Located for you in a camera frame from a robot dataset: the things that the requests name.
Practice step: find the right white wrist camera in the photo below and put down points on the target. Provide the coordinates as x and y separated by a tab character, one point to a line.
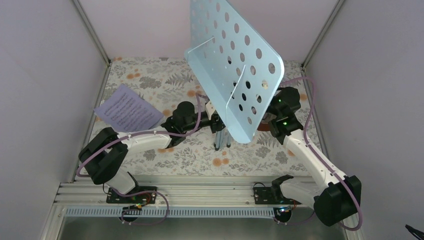
264	84

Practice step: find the light blue cable duct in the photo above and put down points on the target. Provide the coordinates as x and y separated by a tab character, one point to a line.
177	212

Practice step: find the black object bottom right corner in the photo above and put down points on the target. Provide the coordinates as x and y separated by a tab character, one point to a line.
415	232

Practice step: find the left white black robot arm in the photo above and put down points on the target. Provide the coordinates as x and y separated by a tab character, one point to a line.
103	156

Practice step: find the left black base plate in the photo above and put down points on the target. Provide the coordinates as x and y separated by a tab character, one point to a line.
142	199

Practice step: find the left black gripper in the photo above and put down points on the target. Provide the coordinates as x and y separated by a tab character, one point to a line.
218	124

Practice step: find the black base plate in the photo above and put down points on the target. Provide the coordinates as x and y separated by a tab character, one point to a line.
270	196
142	199

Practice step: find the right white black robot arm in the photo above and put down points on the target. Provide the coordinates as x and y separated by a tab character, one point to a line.
336	195

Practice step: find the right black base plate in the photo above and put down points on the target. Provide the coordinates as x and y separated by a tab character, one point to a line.
270	196

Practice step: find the brown wooden metronome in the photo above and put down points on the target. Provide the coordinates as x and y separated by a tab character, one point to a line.
264	123

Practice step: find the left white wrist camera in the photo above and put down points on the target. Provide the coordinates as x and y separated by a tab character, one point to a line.
210	109

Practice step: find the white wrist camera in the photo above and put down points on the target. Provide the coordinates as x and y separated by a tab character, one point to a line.
210	109
264	84

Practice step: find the light blue music stand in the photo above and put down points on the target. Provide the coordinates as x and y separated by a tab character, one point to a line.
230	60

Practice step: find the floral patterned table mat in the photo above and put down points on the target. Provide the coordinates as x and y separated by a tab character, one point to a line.
165	82

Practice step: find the lilac sheet music page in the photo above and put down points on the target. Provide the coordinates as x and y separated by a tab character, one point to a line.
125	111

